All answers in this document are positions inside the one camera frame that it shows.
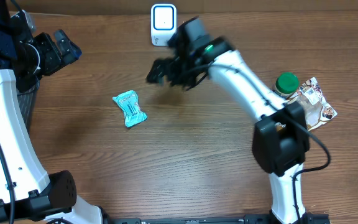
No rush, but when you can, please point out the teal snack wrapper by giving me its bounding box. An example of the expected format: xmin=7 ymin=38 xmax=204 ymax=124
xmin=112 ymin=90 xmax=147 ymax=128

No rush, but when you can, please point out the green lid jar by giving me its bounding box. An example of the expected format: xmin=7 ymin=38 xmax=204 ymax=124
xmin=273 ymin=72 xmax=300 ymax=99

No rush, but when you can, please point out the beige dried food pouch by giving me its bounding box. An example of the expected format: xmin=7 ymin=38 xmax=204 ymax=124
xmin=284 ymin=77 xmax=337 ymax=131

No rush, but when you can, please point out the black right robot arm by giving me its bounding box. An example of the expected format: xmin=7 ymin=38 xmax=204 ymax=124
xmin=146 ymin=17 xmax=310 ymax=223

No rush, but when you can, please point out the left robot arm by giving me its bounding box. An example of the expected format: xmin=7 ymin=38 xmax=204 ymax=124
xmin=0 ymin=1 xmax=109 ymax=223

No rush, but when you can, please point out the white barcode scanner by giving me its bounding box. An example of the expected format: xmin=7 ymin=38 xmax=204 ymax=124
xmin=150 ymin=3 xmax=177 ymax=47

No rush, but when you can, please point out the grey plastic mesh basket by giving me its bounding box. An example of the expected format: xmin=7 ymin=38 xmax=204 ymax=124
xmin=17 ymin=80 xmax=40 ymax=132

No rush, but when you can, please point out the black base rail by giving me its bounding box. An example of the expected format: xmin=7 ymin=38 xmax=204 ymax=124
xmin=110 ymin=213 xmax=331 ymax=224

